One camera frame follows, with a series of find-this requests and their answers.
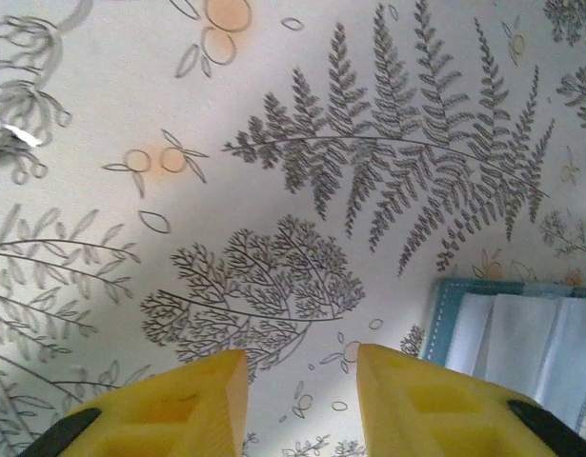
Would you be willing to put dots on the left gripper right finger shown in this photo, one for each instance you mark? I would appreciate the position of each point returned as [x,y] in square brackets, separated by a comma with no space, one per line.
[430,414]

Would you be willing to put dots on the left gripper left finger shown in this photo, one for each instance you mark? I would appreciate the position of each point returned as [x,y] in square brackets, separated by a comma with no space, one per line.
[168,414]

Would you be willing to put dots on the small white paper scrap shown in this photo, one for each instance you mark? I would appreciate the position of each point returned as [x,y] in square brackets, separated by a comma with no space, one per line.
[23,135]

